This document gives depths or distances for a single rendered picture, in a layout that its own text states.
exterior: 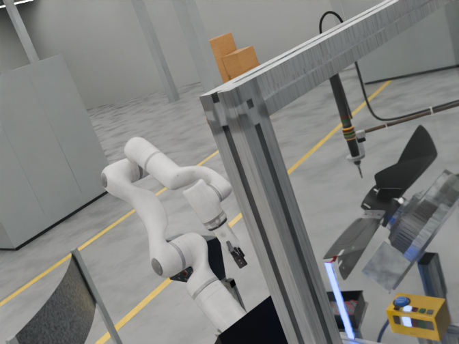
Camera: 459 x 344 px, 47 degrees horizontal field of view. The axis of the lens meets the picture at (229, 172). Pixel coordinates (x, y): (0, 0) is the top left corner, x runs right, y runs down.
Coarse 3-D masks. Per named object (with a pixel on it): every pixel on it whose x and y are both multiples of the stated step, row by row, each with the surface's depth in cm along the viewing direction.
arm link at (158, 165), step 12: (156, 156) 189; (156, 168) 187; (168, 168) 186; (180, 168) 185; (192, 168) 185; (204, 168) 185; (168, 180) 184; (180, 180) 185; (192, 180) 188; (204, 180) 187; (216, 180) 182; (228, 192) 182
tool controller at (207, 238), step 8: (168, 240) 236; (208, 240) 224; (216, 240) 227; (208, 248) 223; (216, 248) 227; (208, 256) 223; (216, 256) 226; (216, 264) 226; (216, 272) 226; (224, 272) 230; (176, 280) 237; (184, 280) 233
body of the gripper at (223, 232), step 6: (216, 228) 179; (222, 228) 178; (228, 228) 179; (216, 234) 178; (222, 234) 182; (228, 234) 178; (234, 234) 185; (222, 240) 178; (234, 240) 178; (234, 246) 181; (228, 252) 179
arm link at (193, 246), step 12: (180, 240) 202; (192, 240) 203; (204, 240) 206; (192, 252) 201; (204, 252) 201; (192, 264) 203; (204, 264) 198; (192, 276) 195; (204, 276) 194; (216, 276) 198; (192, 288) 194
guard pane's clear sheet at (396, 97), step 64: (384, 64) 70; (448, 64) 86; (320, 128) 59; (384, 128) 70; (448, 128) 85; (320, 192) 59; (384, 192) 69; (448, 192) 84; (320, 256) 59; (384, 256) 69; (448, 256) 83; (384, 320) 68; (448, 320) 82
